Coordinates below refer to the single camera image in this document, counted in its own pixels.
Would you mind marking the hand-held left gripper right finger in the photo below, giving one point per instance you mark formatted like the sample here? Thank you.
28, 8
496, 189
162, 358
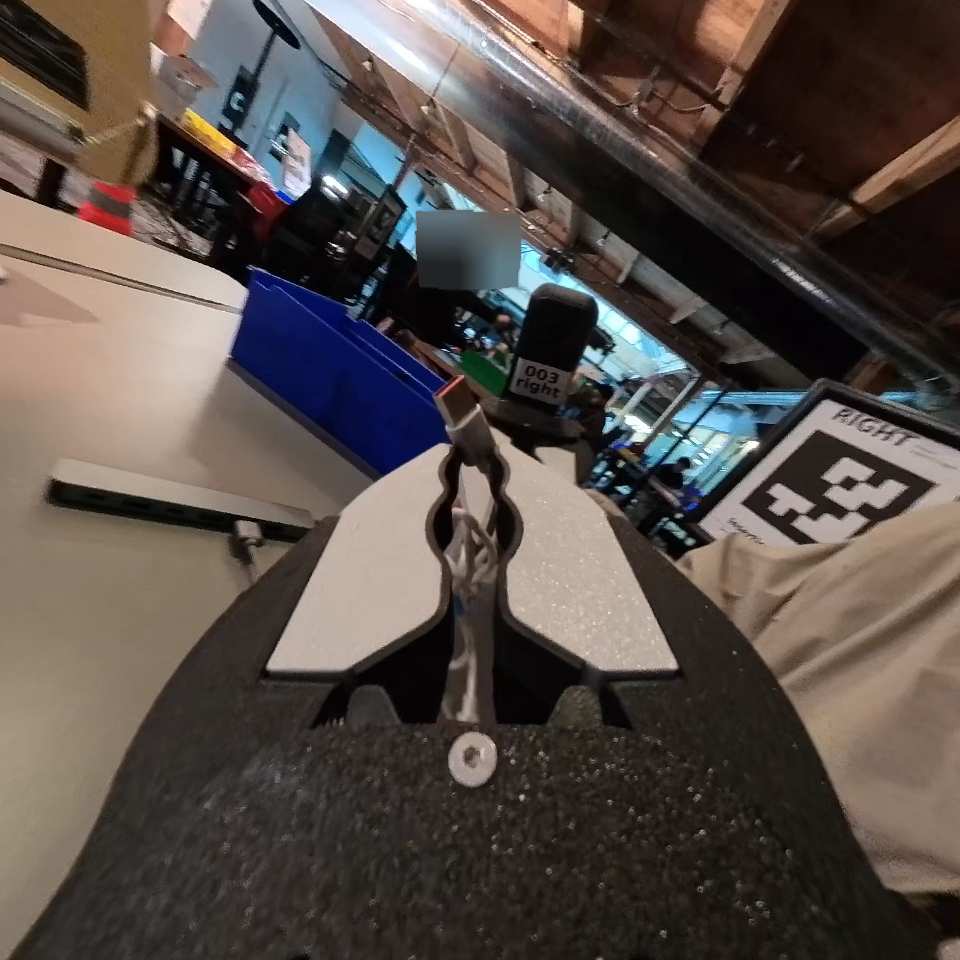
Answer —
585, 592

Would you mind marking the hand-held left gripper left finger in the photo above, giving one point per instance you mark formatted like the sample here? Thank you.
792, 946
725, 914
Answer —
360, 585

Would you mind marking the silver usb hub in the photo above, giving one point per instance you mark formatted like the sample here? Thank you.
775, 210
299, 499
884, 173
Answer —
150, 491

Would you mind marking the blue plastic bin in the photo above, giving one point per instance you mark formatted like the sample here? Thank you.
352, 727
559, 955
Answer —
322, 367

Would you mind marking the black floor lamp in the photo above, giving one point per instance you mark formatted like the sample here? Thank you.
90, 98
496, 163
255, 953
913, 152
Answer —
274, 22

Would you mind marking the orange traffic cone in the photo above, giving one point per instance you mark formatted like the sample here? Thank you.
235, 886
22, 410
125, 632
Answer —
109, 206

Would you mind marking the gold board on stand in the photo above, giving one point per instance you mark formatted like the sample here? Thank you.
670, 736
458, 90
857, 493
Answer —
120, 75

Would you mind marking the silver air duct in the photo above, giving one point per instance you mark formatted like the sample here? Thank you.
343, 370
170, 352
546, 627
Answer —
675, 172

